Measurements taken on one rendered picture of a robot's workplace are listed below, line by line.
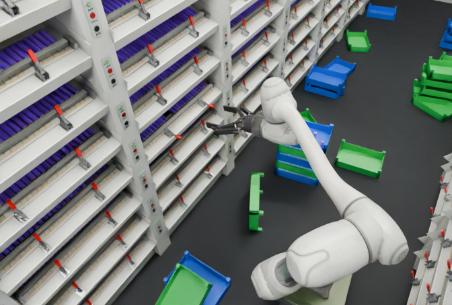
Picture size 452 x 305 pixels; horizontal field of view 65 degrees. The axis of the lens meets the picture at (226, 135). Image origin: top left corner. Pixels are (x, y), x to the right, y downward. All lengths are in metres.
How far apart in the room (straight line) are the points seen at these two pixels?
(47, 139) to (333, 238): 0.92
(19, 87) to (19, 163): 0.24
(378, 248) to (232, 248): 1.26
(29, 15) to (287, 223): 1.77
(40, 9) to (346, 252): 1.02
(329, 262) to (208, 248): 1.29
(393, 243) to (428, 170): 1.81
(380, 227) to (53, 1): 1.07
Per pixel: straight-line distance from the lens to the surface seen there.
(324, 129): 2.37
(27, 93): 1.15
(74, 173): 1.42
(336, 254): 0.99
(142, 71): 1.46
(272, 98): 1.29
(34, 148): 1.27
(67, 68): 1.21
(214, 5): 1.73
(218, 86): 1.97
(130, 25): 1.36
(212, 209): 2.33
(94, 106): 1.34
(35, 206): 1.38
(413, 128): 3.10
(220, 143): 2.23
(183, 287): 2.02
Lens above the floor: 1.93
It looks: 44 degrees down
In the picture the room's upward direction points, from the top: 3 degrees counter-clockwise
